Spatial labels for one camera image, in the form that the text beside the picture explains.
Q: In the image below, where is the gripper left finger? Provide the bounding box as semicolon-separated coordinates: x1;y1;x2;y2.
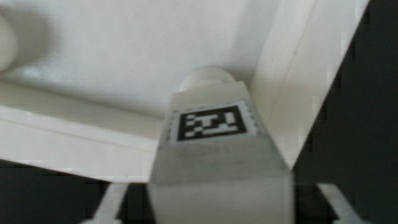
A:
79;182;153;224

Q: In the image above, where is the white square tabletop part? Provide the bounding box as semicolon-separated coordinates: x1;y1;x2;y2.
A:
0;0;372;183

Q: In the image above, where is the white table leg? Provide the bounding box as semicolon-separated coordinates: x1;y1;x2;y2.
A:
148;67;296;224

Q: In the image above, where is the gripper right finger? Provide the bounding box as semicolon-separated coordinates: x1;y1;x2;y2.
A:
294;182;372;224

